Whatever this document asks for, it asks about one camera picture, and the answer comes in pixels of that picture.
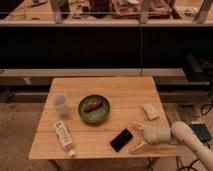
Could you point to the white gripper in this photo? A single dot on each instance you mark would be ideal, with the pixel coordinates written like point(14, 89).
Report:
point(152, 135)

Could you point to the black rectangular eraser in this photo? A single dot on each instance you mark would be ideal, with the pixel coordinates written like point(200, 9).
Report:
point(121, 140)

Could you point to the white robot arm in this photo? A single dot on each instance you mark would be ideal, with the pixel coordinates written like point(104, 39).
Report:
point(182, 133)

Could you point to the white sponge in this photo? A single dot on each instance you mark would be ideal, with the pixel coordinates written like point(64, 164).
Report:
point(150, 111)

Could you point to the wooden folding table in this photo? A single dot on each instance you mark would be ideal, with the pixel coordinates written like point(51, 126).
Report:
point(106, 133)

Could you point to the green plate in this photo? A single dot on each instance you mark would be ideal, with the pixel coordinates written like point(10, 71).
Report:
point(95, 116)

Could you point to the brown sausage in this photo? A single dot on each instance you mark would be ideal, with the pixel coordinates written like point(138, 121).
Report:
point(93, 106)

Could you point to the blue box on floor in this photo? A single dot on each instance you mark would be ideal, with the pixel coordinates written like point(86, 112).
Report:
point(201, 132)

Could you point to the white tube bottle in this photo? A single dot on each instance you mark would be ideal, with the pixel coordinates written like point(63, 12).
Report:
point(64, 137)

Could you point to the dark equipment box right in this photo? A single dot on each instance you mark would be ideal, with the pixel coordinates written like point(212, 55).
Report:
point(198, 69)

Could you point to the white plastic cup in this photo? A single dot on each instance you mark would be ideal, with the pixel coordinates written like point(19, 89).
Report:
point(59, 103)

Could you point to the long workbench shelf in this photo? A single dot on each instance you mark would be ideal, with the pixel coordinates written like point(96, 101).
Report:
point(106, 13)

